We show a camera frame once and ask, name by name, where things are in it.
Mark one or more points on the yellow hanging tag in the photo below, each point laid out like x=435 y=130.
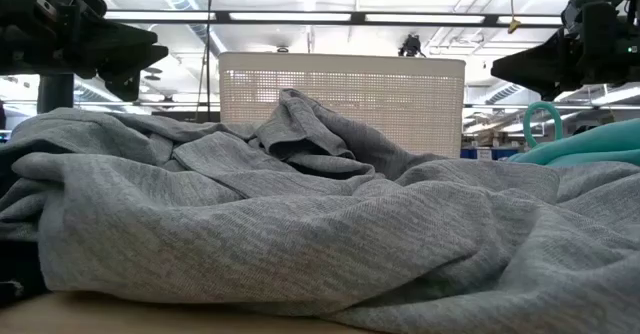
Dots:
x=514 y=25

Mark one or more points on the white perforated plastic laundry basket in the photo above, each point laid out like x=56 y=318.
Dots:
x=400 y=104

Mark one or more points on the black overhead camera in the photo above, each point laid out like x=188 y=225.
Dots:
x=411 y=45

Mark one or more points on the black monitor screen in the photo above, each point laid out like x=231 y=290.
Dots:
x=190 y=117

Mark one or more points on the black garment with white stripes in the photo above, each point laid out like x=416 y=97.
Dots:
x=20 y=274

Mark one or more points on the grey heathered garment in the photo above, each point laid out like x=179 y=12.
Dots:
x=300 y=234

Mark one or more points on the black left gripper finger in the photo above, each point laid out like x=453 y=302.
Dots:
x=120 y=36
x=127 y=74

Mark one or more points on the black overhead frame bar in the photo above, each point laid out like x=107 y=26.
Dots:
x=357 y=18

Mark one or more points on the blue storage bins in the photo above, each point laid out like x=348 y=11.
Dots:
x=492 y=153

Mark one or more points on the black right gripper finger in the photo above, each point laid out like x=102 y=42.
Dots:
x=557 y=90
x=540 y=61

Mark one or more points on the teal garment with loop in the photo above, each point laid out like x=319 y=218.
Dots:
x=590 y=149

